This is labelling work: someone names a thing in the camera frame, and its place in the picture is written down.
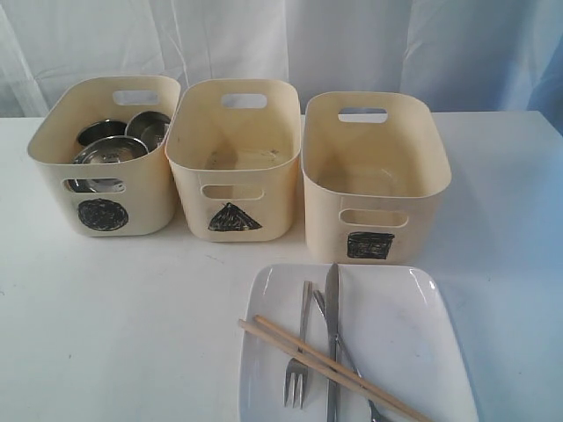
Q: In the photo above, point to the steel mug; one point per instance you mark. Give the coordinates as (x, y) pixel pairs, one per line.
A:
(100, 130)
(149, 127)

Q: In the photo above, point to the stainless steel bowl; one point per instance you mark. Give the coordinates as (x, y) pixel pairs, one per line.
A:
(109, 150)

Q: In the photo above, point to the cream bin with triangle mark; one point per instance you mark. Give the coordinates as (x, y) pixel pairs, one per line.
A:
(233, 147)

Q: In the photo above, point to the steel table knife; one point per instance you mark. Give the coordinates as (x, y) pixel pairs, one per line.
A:
(332, 303)

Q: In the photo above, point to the cream bin with square mark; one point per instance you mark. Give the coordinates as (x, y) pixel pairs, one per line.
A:
(374, 172)

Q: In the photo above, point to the upper wooden chopstick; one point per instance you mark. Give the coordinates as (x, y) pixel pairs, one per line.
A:
(308, 345)

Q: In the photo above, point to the wooden chopstick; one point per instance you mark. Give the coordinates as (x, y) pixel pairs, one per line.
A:
(308, 345)
(281, 345)

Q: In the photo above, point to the cream bin with circle mark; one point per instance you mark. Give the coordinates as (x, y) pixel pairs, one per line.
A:
(133, 198)

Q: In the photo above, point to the white rectangular plate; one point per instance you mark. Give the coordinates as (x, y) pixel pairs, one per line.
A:
(398, 330)

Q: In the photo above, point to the lower wooden chopstick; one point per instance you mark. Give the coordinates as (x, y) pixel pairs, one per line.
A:
(281, 345)

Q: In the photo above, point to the white backdrop curtain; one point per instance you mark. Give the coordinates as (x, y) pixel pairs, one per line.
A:
(453, 55)

